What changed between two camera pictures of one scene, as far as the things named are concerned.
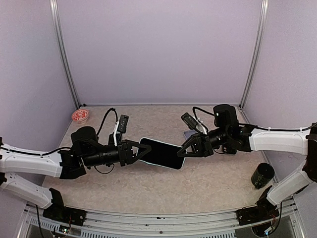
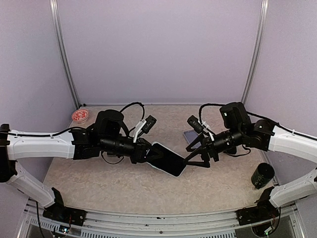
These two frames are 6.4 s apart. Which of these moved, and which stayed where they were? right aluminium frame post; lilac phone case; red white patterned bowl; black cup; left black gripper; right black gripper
Moved: right black gripper; left black gripper
Stayed: black cup; red white patterned bowl; lilac phone case; right aluminium frame post
